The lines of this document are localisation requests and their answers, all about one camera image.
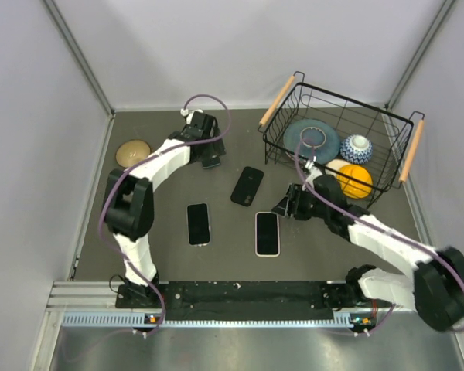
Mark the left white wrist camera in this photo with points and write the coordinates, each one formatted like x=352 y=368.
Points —
x=193 y=118

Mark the yellow bowl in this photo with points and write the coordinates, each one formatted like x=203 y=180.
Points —
x=355 y=181

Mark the tan ceramic bowl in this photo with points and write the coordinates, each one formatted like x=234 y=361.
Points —
x=132 y=152

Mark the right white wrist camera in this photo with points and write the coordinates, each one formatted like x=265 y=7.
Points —
x=312 y=172

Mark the beige phone case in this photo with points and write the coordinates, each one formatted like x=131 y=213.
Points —
x=256 y=239

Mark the teal-edged black phone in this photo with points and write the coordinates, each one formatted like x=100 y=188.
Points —
x=209 y=163

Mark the cream bowl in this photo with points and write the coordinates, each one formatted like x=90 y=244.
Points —
x=333 y=167

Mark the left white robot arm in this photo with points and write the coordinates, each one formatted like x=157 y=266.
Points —
x=128 y=211

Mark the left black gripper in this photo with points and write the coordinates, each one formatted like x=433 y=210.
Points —
x=215 y=149

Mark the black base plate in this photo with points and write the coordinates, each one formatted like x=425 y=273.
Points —
x=256 y=300

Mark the aluminium rail with cable duct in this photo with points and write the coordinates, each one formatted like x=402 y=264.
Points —
x=99 y=304

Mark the blue white patterned bowl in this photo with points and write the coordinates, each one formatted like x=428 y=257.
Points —
x=356 y=149

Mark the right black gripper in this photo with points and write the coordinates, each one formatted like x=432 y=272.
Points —
x=288 y=205

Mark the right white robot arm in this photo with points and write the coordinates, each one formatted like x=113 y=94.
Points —
x=430 y=281

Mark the blue-grey ceramic plate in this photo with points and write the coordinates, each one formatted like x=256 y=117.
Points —
x=313 y=138

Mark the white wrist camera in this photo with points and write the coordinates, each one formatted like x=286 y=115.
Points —
x=312 y=172
x=193 y=118

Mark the black wire basket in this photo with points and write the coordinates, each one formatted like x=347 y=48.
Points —
x=392 y=136

